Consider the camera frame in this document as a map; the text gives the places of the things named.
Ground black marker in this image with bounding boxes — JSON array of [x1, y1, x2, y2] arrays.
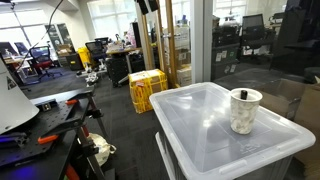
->
[[240, 90, 248, 100]]

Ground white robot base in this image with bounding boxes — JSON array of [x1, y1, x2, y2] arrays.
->
[[0, 61, 40, 134]]

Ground white patterned mug cup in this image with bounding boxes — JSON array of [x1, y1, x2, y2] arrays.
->
[[230, 88, 263, 135]]

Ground yellow taped cardboard box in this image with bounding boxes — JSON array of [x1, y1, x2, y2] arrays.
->
[[129, 69, 168, 114]]

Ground clear plastic bin lid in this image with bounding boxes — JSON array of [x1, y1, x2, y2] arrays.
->
[[150, 82, 315, 180]]

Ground black mesh office chair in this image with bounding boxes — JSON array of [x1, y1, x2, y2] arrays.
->
[[85, 41, 107, 68]]

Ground white plastic bag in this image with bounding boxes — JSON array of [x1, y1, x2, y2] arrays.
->
[[89, 133, 117, 166]]

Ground yellow bin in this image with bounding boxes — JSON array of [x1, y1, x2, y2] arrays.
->
[[78, 47, 94, 68]]

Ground black perforated work table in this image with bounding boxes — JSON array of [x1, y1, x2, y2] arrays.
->
[[0, 88, 105, 180]]

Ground black office chair red seat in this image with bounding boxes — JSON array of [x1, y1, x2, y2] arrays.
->
[[30, 46, 62, 80]]

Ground brown cardboard box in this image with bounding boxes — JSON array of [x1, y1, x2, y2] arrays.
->
[[256, 79, 320, 180]]

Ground clear plastic storage bin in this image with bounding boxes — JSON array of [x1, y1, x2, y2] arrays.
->
[[155, 132, 293, 180]]

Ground wooden door frame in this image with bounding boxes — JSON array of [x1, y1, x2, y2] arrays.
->
[[139, 0, 178, 88]]

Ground orange handled clamp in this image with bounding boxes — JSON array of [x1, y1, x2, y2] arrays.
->
[[37, 135, 59, 145], [65, 99, 78, 105]]

